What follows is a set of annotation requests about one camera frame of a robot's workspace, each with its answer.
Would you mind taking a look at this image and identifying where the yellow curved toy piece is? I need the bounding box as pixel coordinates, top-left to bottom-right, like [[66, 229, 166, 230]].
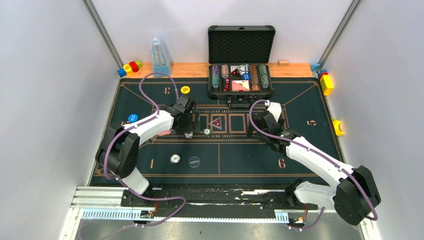
[[332, 119, 345, 137]]

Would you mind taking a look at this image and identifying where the green poker table mat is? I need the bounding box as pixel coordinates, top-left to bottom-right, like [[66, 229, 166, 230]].
[[89, 77, 347, 186]]

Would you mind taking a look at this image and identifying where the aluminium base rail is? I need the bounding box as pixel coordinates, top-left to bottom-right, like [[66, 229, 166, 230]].
[[70, 185, 332, 223]]

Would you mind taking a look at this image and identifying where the green toy block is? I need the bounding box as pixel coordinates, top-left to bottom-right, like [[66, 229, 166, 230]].
[[135, 60, 143, 69]]

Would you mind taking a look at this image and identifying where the yellow toy cylinder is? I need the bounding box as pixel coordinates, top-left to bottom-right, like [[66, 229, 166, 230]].
[[122, 64, 134, 75]]

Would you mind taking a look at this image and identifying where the yellow big blind button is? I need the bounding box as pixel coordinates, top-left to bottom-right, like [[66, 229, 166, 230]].
[[180, 85, 191, 95]]

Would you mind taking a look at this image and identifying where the white-blue poker chip stack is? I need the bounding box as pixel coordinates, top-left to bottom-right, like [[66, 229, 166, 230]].
[[170, 154, 181, 164]]

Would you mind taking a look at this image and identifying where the purple-green chip row in case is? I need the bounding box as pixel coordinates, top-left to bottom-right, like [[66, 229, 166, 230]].
[[212, 65, 221, 89]]

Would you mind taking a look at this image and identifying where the red toy cylinder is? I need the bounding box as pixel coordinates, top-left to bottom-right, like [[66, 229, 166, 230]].
[[128, 61, 140, 73]]

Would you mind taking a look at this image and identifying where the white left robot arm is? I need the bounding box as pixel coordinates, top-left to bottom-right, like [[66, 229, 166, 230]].
[[95, 95, 197, 207]]

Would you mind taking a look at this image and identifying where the blue button in case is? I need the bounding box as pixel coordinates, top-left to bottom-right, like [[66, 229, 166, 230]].
[[241, 73, 252, 80]]

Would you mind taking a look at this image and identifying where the orange chip row in case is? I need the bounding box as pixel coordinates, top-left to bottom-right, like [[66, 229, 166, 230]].
[[250, 65, 260, 91]]

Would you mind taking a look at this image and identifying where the blue toy cube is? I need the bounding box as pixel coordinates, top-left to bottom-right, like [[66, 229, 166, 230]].
[[117, 68, 127, 78]]

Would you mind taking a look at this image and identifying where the pink-white chip row in case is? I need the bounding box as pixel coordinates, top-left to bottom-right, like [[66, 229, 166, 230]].
[[221, 64, 229, 79]]

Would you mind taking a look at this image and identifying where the small wooden block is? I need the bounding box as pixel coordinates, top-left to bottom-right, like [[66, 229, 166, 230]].
[[278, 59, 290, 66]]

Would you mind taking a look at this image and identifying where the yellow toy block right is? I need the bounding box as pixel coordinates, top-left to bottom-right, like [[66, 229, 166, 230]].
[[318, 70, 334, 96]]

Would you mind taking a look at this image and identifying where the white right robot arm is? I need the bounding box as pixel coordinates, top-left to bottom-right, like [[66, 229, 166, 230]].
[[248, 99, 382, 226]]

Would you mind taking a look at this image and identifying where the black poker chip case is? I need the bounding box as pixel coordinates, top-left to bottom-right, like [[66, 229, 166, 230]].
[[207, 25, 276, 108]]

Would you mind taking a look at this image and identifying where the clear dealer button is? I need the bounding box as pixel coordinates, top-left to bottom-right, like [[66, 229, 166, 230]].
[[188, 156, 200, 168]]

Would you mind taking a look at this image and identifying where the playing card deck in case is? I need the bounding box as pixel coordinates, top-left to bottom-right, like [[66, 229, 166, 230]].
[[231, 80, 251, 92]]

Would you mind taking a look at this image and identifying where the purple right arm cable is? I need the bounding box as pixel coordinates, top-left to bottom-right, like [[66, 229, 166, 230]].
[[248, 99, 379, 231]]

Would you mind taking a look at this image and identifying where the blue small blind button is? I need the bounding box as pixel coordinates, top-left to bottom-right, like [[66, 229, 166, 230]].
[[127, 113, 139, 123]]

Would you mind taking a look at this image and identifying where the red triangular all-in marker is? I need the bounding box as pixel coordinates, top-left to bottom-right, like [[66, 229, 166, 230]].
[[209, 117, 222, 130]]

